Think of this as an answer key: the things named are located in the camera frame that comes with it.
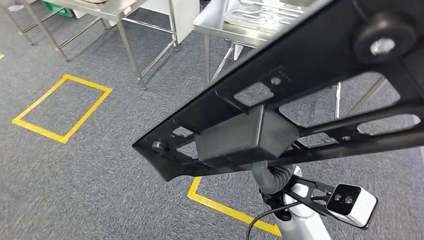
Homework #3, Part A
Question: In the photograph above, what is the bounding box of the black plastic bracket part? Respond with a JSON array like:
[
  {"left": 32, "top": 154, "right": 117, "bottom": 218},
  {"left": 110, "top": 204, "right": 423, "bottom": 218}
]
[{"left": 131, "top": 0, "right": 424, "bottom": 182}]

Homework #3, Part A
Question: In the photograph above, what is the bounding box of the stainless steel workbench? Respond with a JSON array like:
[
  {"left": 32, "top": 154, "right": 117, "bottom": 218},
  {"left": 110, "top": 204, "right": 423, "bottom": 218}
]
[{"left": 193, "top": 0, "right": 390, "bottom": 121}]

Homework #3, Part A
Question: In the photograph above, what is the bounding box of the stamped grey metal plate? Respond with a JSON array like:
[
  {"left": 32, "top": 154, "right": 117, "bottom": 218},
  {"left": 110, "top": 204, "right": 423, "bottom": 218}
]
[{"left": 228, "top": 0, "right": 321, "bottom": 30}]

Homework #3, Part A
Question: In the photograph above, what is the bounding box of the stainless steel table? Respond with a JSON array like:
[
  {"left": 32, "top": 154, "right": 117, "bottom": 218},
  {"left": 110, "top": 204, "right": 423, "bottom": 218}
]
[{"left": 0, "top": 0, "right": 179, "bottom": 90}]

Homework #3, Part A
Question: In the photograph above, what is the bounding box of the green plastic crate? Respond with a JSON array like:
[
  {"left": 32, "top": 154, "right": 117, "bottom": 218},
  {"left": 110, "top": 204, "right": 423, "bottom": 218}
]
[{"left": 41, "top": 0, "right": 74, "bottom": 18}]

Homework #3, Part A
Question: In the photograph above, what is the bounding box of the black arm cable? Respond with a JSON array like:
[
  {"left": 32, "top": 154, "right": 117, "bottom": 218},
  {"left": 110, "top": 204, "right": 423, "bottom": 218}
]
[{"left": 245, "top": 200, "right": 303, "bottom": 240}]

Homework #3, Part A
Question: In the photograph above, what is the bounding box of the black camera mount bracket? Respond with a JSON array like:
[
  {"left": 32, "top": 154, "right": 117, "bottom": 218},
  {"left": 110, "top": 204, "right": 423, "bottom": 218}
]
[{"left": 284, "top": 174, "right": 335, "bottom": 218}]

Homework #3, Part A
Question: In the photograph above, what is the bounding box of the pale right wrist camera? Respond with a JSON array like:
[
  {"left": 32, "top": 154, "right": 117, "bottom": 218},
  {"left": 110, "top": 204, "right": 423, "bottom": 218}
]
[{"left": 326, "top": 183, "right": 379, "bottom": 230}]

